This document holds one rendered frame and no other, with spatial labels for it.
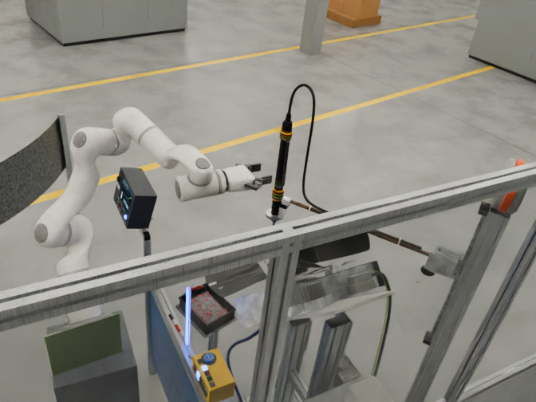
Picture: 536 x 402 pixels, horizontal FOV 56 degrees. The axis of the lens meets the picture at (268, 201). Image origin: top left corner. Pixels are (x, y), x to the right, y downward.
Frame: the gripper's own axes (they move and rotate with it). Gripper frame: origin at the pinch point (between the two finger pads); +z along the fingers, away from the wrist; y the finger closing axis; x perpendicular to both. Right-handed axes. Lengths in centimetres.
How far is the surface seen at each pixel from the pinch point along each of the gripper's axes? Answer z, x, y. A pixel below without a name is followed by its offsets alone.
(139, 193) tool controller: -29, -41, -59
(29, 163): -68, -83, -171
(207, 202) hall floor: 66, -166, -200
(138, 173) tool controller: -25, -42, -77
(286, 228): -36, 39, 72
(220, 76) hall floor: 188, -165, -458
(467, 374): 48, -48, 74
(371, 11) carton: 559, -139, -626
